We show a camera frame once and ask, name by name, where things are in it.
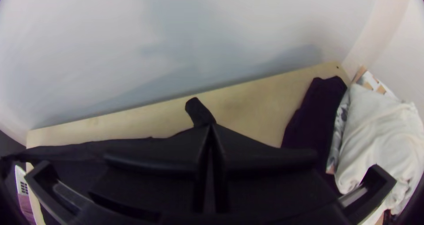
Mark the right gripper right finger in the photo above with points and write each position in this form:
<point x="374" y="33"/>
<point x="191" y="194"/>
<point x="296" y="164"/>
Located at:
<point x="265" y="175"/>

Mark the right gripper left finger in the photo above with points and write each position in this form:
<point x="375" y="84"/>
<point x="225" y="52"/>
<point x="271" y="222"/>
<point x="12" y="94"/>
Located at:
<point x="159" y="172"/>

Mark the black t-shirt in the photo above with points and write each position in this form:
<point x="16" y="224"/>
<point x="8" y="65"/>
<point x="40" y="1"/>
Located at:
<point x="66" y="152"/>

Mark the pile of folded clothes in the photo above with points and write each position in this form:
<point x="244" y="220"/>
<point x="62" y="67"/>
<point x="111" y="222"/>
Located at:
<point x="374" y="135"/>

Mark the white laundry basket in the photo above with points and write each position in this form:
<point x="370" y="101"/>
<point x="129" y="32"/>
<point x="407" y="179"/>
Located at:
<point x="22" y="187"/>

